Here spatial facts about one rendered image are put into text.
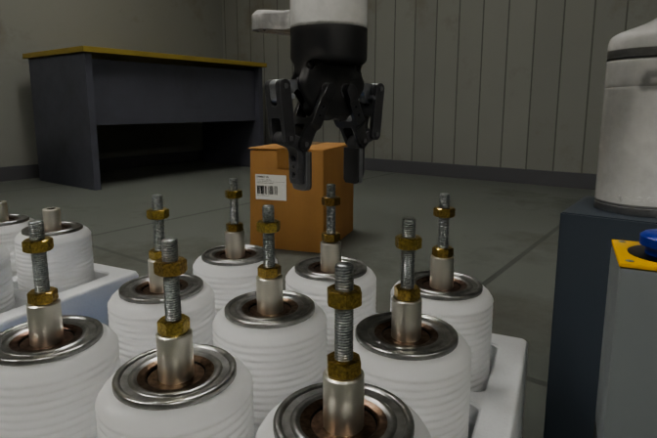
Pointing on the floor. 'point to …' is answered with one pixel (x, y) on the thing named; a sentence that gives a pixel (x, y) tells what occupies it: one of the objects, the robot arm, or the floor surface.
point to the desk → (138, 105)
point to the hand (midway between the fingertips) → (328, 173)
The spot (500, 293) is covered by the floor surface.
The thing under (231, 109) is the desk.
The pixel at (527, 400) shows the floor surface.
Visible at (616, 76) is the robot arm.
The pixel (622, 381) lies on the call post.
